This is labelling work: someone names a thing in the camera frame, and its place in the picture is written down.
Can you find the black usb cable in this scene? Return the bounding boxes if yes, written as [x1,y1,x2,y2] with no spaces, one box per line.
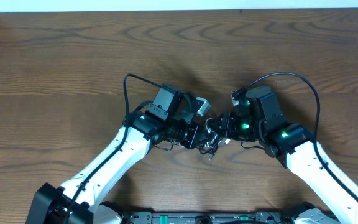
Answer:
[197,124,223,161]

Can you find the white usb cable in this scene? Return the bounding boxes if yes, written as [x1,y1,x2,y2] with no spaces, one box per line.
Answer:
[204,117,231,153]

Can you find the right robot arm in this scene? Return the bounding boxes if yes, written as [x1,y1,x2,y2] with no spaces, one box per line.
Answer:
[208,86,358,223]

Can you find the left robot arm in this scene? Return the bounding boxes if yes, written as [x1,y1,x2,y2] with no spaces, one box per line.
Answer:
[26,84,211,223]

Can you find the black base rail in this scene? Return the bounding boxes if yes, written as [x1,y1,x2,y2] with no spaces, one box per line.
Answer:
[98,201,344,224]

